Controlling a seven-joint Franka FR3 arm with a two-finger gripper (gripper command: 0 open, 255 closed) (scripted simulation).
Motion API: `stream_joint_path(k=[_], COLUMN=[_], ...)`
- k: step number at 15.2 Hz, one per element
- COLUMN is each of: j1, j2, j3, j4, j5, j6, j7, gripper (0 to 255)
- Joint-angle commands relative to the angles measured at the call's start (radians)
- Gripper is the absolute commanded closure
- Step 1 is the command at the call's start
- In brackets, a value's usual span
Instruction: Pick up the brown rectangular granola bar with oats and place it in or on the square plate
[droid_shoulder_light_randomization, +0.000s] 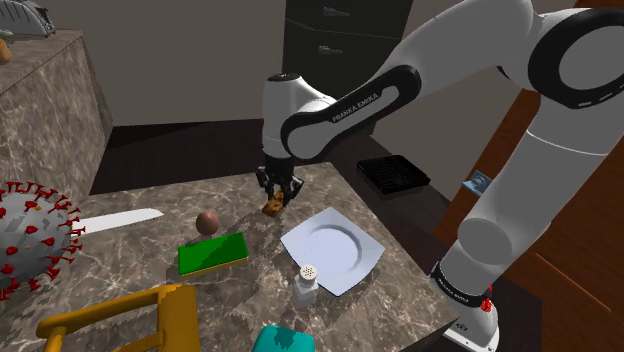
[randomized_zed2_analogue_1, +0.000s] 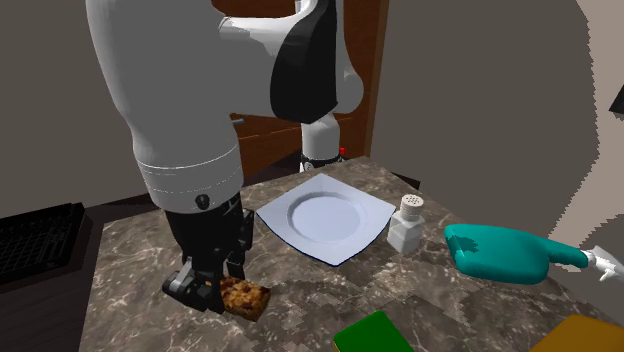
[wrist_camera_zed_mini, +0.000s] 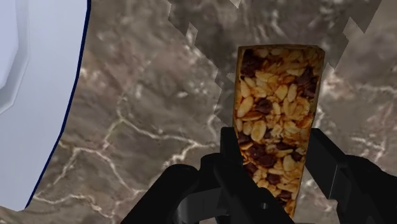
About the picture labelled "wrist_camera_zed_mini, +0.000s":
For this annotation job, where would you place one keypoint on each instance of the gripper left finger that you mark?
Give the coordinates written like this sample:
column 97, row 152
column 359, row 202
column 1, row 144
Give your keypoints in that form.
column 231, row 173

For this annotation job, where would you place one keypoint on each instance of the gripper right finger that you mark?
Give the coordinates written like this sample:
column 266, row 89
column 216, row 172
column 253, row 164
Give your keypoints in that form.
column 347, row 180

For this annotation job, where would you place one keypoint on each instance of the granola bar with chocolate chips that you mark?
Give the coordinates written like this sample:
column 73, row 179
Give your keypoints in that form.
column 274, row 111

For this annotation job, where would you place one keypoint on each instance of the white plate with blue rim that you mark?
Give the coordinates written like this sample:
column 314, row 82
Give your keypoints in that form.
column 37, row 102

